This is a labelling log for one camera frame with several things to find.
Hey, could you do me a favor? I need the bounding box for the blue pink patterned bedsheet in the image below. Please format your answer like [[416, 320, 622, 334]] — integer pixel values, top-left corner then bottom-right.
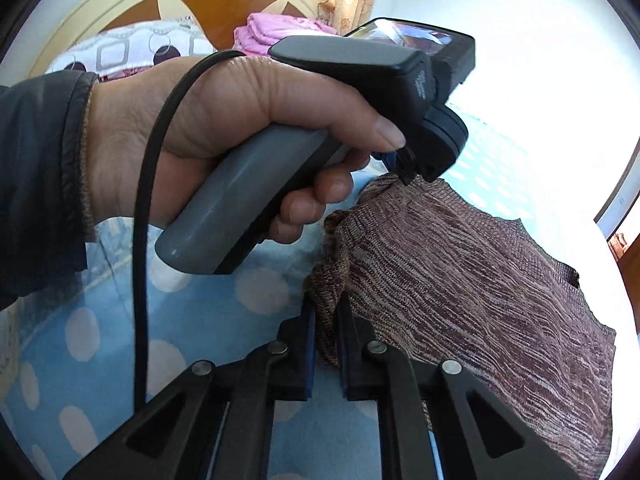
[[1, 218, 381, 479]]

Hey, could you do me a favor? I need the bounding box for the folded pink blanket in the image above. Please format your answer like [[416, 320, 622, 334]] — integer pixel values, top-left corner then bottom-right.
[[233, 13, 337, 56]]

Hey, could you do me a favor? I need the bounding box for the dark jacket left forearm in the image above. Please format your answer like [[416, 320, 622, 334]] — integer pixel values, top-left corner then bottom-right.
[[1, 70, 98, 308]]

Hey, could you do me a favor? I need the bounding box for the brown knit sweater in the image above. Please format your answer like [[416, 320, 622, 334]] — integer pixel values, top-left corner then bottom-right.
[[306, 174, 616, 479]]

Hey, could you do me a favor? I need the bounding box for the white patterned pillow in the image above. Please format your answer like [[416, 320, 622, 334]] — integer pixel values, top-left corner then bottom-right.
[[46, 20, 217, 81]]

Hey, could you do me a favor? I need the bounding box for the black cable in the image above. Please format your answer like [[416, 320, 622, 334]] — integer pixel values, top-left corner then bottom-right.
[[131, 48, 248, 411]]

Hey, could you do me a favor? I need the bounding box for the person's left hand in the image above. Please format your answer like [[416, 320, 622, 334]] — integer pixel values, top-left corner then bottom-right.
[[85, 56, 406, 244]]

